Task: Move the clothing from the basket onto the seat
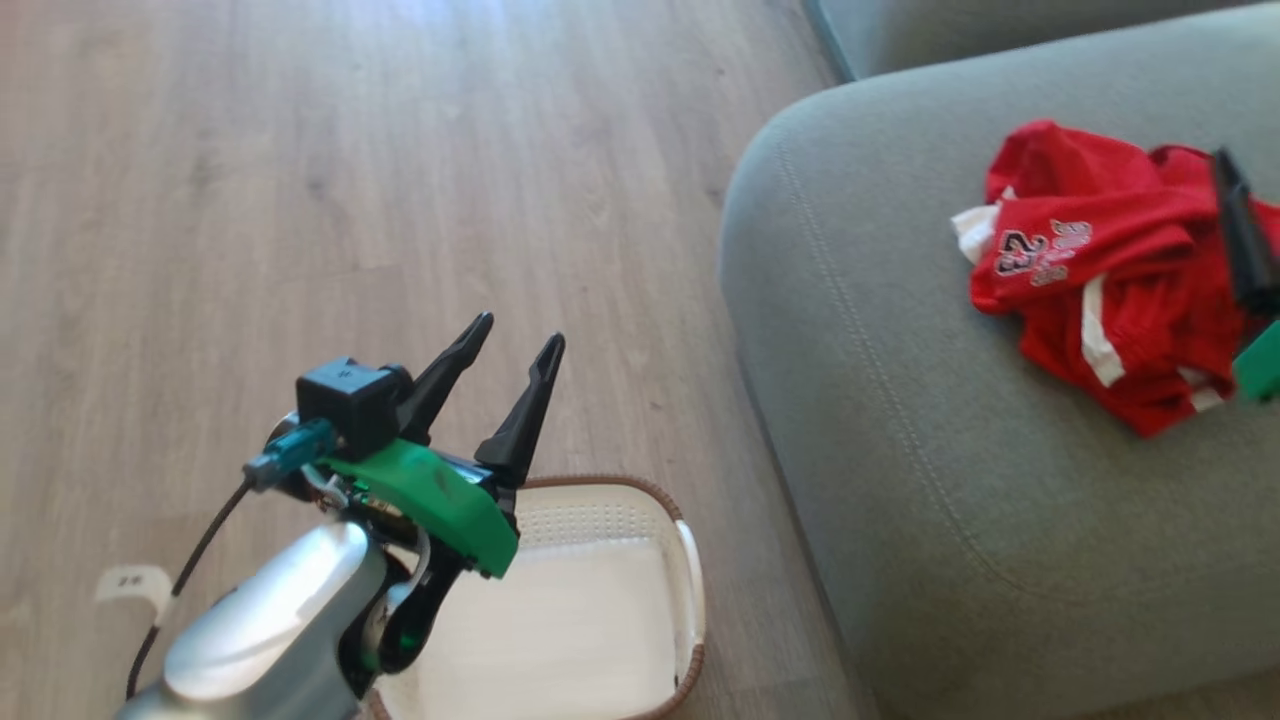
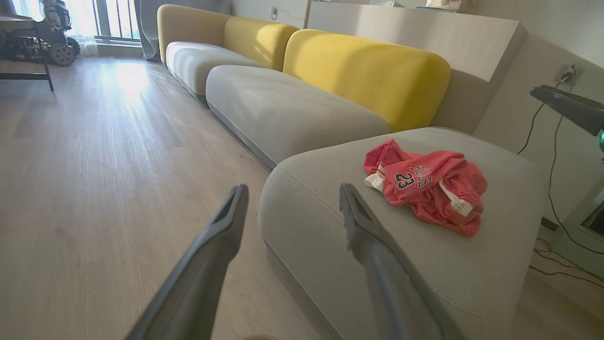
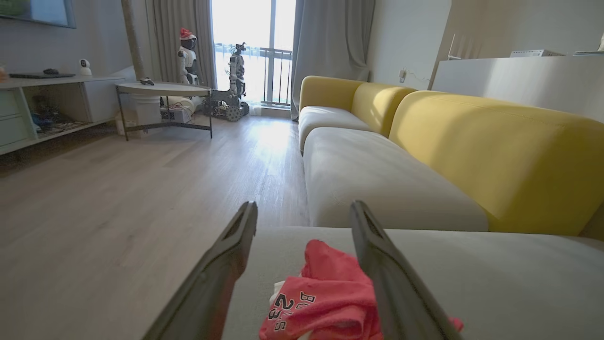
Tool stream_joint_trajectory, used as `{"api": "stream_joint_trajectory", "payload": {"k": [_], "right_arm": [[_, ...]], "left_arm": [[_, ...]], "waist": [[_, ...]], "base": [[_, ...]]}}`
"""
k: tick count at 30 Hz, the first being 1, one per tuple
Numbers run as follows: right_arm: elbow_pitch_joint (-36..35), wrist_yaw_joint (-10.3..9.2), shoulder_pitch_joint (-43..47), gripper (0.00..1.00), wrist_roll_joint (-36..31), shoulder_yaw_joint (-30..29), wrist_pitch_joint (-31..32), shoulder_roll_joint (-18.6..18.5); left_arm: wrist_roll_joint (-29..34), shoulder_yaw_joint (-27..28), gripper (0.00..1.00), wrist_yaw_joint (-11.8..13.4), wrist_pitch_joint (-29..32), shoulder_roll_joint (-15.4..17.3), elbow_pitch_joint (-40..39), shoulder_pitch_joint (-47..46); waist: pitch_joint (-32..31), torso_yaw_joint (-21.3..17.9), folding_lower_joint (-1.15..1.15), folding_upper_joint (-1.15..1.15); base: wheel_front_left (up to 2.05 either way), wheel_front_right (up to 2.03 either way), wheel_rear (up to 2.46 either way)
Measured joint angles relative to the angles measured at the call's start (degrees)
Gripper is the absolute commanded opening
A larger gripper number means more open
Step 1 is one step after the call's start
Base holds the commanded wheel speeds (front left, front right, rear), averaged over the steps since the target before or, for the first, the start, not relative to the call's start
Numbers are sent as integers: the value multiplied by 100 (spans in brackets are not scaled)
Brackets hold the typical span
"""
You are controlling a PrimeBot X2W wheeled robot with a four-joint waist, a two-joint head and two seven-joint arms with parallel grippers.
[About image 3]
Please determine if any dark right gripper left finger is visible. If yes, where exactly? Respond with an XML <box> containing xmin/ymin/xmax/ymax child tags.
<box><xmin>143</xmin><ymin>201</ymin><xmax>259</xmax><ymax>340</ymax></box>

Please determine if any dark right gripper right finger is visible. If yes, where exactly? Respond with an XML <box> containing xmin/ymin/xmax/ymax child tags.
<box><xmin>350</xmin><ymin>200</ymin><xmax>461</xmax><ymax>340</ymax></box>

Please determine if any red basketball jersey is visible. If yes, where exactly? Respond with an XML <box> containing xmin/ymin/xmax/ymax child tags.
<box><xmin>259</xmin><ymin>239</ymin><xmax>464</xmax><ymax>340</ymax></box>

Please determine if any cardboard box with print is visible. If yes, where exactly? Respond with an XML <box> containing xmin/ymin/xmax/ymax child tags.
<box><xmin>160</xmin><ymin>104</ymin><xmax>192</xmax><ymax>125</ymax></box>

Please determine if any yellow sofa back cushion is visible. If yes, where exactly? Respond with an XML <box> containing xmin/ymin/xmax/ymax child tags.
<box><xmin>299</xmin><ymin>76</ymin><xmax>365</xmax><ymax>114</ymax></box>
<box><xmin>351</xmin><ymin>82</ymin><xmax>417</xmax><ymax>138</ymax></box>
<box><xmin>389</xmin><ymin>90</ymin><xmax>604</xmax><ymax>237</ymax></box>

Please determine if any white cylindrical bin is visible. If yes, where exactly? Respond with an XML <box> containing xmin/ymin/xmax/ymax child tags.
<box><xmin>132</xmin><ymin>93</ymin><xmax>162</xmax><ymax>126</ymax></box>

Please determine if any oval coffee table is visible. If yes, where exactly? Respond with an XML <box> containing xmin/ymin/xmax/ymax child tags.
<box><xmin>115</xmin><ymin>82</ymin><xmax>214</xmax><ymax>142</ymax></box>

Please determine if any balcony railing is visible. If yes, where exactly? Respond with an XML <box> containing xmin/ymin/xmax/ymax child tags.
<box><xmin>215</xmin><ymin>42</ymin><xmax>294</xmax><ymax>107</ymax></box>

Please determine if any white tv console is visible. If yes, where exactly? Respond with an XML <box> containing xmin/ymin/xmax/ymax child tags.
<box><xmin>0</xmin><ymin>75</ymin><xmax>126</xmax><ymax>157</ymax></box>

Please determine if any humanoid robot with santa hat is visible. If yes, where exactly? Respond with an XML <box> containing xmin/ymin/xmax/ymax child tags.
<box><xmin>176</xmin><ymin>28</ymin><xmax>202</xmax><ymax>86</ymax></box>

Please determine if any white counter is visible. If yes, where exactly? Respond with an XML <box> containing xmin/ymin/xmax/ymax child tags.
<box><xmin>431</xmin><ymin>55</ymin><xmax>604</xmax><ymax>124</ymax></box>

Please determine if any white router with antennas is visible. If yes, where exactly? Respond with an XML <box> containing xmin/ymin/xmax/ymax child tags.
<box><xmin>445</xmin><ymin>33</ymin><xmax>463</xmax><ymax>61</ymax></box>

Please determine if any grey curtain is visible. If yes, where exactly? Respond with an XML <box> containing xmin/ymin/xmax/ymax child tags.
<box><xmin>290</xmin><ymin>0</ymin><xmax>377</xmax><ymax>121</ymax></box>
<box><xmin>145</xmin><ymin>0</ymin><xmax>218</xmax><ymax>90</ymax></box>

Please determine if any beige pillar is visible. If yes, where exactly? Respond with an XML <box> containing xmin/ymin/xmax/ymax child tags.
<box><xmin>121</xmin><ymin>0</ymin><xmax>146</xmax><ymax>81</ymax></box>

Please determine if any black flat keyboard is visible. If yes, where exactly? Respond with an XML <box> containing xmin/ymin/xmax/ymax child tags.
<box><xmin>9</xmin><ymin>72</ymin><xmax>76</xmax><ymax>80</ymax></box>

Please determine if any white flat box device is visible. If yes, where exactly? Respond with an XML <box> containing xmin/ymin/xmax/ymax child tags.
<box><xmin>509</xmin><ymin>49</ymin><xmax>565</xmax><ymax>59</ymax></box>

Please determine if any wall mounted television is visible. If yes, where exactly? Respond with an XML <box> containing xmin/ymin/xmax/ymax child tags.
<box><xmin>0</xmin><ymin>0</ymin><xmax>77</xmax><ymax>29</ymax></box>

